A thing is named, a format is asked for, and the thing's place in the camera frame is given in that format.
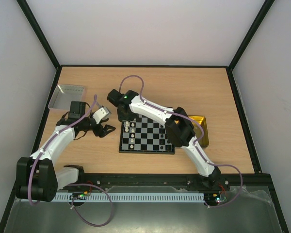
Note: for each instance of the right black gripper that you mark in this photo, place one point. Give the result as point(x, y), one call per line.
point(124, 114)

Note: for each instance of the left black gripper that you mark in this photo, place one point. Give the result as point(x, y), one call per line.
point(97, 132)

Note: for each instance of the black magnetic chess board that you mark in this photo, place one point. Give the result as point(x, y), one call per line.
point(150, 137)

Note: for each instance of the gold metal tin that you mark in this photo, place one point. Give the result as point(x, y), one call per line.
point(201, 123)

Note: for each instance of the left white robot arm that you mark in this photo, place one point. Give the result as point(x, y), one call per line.
point(36, 178)

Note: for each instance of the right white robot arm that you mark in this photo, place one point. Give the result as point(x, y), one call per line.
point(178, 127)

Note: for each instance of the silver metal tray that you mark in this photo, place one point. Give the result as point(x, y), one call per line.
point(64, 94)

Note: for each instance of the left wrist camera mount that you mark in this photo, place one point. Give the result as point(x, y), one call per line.
point(101, 114)

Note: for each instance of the white slotted cable duct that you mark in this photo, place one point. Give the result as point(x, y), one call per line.
point(133, 197)

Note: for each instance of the black frame enclosure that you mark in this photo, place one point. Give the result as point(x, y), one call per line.
point(259, 178)

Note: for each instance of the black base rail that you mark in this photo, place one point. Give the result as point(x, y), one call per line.
point(190, 182)

